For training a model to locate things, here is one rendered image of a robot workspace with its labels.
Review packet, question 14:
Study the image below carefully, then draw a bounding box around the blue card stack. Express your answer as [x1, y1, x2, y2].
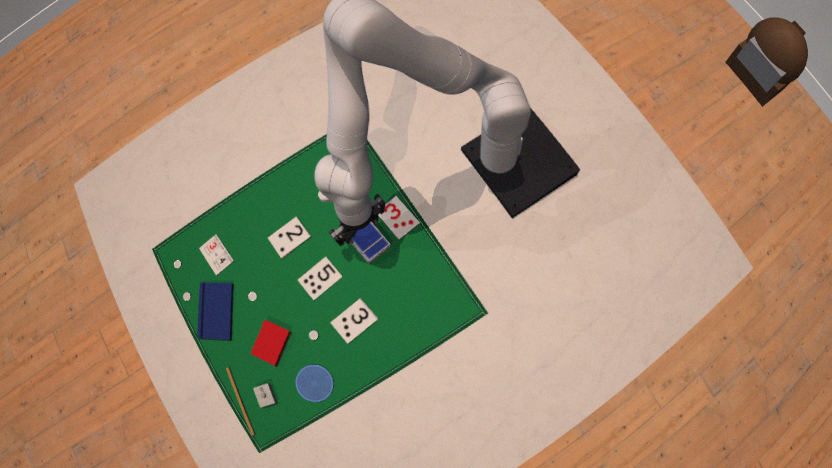
[363, 237, 391, 261]

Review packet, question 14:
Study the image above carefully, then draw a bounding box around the red flat box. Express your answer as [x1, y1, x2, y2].
[251, 320, 291, 366]

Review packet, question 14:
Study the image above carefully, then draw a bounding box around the blue round coaster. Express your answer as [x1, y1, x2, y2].
[296, 365, 334, 402]

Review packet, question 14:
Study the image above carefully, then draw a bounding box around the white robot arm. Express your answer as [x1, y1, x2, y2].
[315, 0, 531, 226]

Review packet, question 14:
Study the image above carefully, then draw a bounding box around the blue rectangular card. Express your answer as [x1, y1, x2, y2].
[352, 222, 384, 254]

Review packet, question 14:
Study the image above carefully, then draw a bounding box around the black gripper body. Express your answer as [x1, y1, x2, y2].
[339, 206, 374, 232]

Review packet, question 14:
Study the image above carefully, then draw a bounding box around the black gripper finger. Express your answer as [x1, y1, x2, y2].
[371, 194, 385, 225]
[329, 226, 357, 246]

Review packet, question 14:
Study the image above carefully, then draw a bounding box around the dark blue rectangular tile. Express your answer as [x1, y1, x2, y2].
[197, 283, 233, 340]

